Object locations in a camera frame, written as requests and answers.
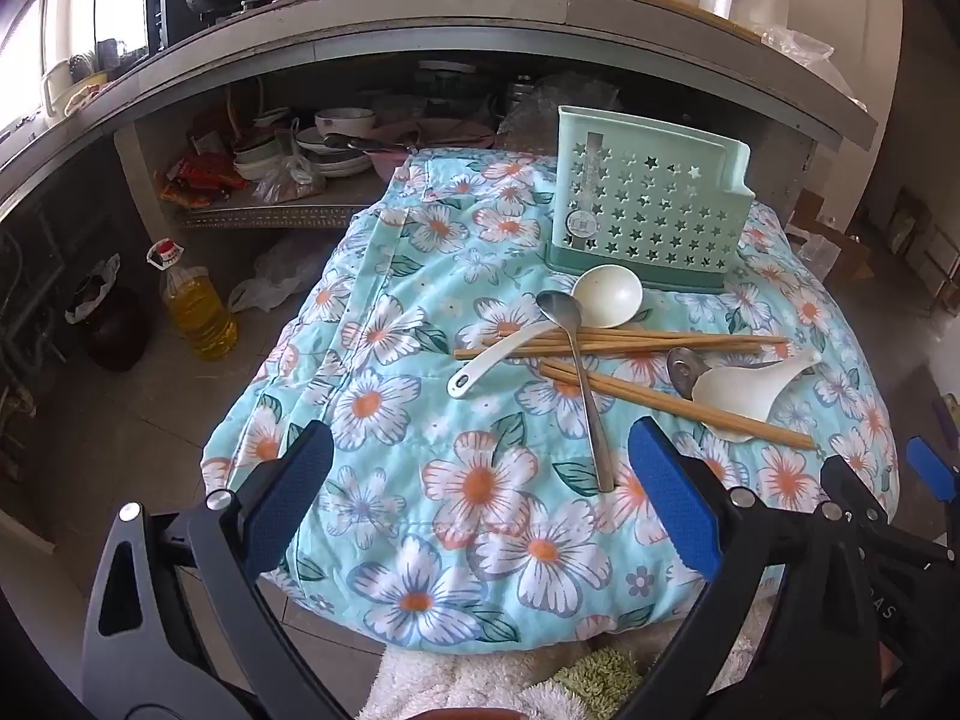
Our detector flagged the grey concrete kitchen counter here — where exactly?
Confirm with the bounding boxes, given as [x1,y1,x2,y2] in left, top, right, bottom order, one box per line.
[0,0,878,196]

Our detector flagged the white plastic bag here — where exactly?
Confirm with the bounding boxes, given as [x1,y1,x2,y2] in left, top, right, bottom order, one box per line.
[227,236,338,314]

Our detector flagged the perforated metal shelf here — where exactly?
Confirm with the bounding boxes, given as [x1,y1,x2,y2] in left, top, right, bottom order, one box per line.
[176,180,383,230]

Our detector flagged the dark brown jar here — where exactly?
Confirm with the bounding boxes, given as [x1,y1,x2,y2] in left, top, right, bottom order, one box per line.
[66,255,149,372]

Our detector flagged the plastic bag with brown contents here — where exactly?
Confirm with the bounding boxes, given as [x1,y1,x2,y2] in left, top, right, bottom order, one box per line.
[251,142,329,203]

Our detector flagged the pile of wooden chopsticks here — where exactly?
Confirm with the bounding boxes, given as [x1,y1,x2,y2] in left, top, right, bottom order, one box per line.
[453,326,818,452]

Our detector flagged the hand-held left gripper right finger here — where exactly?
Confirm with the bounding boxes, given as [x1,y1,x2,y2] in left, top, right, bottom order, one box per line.
[622,416,880,720]

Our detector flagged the metal spoon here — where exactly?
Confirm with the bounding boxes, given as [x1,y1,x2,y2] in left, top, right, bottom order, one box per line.
[666,347,710,402]
[535,290,617,494]

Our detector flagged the crumpled clear plastic bag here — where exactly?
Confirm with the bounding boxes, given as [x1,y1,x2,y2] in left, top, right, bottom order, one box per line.
[495,75,623,155]

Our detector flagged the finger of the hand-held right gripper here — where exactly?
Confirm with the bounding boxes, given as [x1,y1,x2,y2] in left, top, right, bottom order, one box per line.
[820,456,891,524]
[906,435,960,541]

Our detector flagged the white cup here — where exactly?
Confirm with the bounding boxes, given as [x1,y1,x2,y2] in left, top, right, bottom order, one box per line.
[41,60,76,117]

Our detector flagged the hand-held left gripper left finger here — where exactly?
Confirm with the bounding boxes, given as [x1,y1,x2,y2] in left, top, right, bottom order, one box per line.
[81,420,335,720]

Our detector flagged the green fluffy mat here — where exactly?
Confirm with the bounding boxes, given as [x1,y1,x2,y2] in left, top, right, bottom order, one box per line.
[551,649,665,717]

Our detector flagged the red snack packets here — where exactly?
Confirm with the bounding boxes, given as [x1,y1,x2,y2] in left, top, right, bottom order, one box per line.
[160,152,248,209]

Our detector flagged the pink basin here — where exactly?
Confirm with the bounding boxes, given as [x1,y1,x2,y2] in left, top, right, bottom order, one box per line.
[364,120,496,182]

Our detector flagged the yellow cooking oil bottle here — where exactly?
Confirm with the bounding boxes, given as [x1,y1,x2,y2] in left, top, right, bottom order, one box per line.
[146,238,239,359]

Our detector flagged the stack of pale bowls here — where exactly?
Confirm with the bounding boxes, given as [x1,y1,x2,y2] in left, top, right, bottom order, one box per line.
[232,131,297,181]

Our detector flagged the white ceramic soup spoon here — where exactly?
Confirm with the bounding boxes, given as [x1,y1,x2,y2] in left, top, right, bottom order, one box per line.
[690,347,824,440]

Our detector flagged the green star-holed utensil holder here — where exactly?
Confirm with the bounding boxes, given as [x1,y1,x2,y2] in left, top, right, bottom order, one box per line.
[544,105,757,293]

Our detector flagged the stack of white plates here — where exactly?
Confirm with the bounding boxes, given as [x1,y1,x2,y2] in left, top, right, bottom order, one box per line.
[295,127,372,177]

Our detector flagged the white bowl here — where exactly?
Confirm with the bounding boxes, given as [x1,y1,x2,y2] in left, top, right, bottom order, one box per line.
[315,107,376,140]

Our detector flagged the white fluffy towel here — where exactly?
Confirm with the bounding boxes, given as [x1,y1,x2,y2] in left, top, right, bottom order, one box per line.
[360,607,773,720]

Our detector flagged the white ceramic ladle spoon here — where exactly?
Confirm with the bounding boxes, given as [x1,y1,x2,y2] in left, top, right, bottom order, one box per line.
[448,265,644,400]

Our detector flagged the floral light blue blanket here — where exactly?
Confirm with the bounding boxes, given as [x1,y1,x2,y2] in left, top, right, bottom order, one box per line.
[201,146,901,650]

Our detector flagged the cardboard boxes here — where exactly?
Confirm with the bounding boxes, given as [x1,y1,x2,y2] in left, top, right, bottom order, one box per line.
[787,191,875,301]

